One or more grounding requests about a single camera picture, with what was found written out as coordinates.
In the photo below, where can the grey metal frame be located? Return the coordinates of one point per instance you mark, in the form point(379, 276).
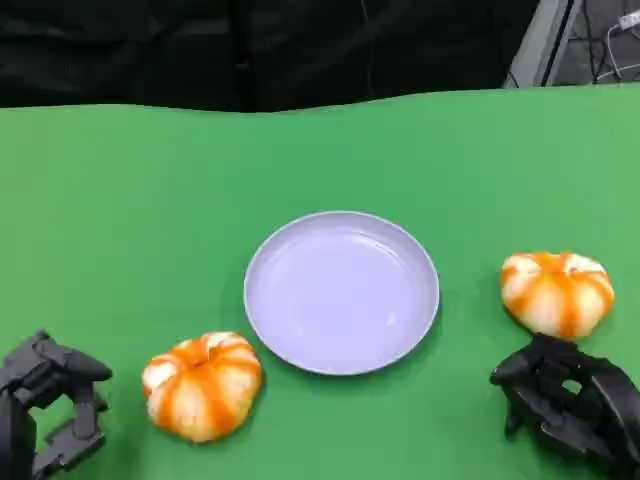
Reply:
point(537, 45)

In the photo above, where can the green table cloth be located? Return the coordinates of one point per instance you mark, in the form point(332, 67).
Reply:
point(125, 200)

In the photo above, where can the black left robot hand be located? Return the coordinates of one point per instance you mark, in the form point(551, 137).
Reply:
point(20, 380)

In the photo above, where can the white power adapter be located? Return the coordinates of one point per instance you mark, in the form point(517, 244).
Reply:
point(629, 21)

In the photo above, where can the black backdrop cloth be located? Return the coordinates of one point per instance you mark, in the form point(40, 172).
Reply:
point(200, 50)

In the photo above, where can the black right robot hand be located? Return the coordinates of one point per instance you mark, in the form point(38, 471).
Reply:
point(605, 400)

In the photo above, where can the lilac plate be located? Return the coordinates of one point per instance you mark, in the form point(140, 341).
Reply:
point(340, 295)

